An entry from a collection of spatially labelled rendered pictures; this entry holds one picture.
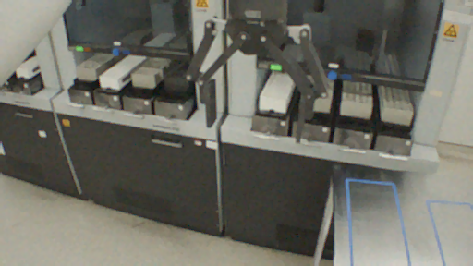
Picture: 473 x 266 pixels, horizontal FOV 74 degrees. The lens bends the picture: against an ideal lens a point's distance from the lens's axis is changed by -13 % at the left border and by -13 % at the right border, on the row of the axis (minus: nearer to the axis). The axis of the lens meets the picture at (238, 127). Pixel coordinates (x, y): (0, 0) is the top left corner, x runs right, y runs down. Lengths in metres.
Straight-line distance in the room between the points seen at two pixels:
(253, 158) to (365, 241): 0.68
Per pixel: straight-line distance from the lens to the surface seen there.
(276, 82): 1.44
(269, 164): 1.43
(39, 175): 2.33
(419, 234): 0.97
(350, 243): 0.89
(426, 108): 1.38
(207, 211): 1.72
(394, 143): 1.33
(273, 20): 0.45
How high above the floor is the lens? 1.49
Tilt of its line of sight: 33 degrees down
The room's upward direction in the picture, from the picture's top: straight up
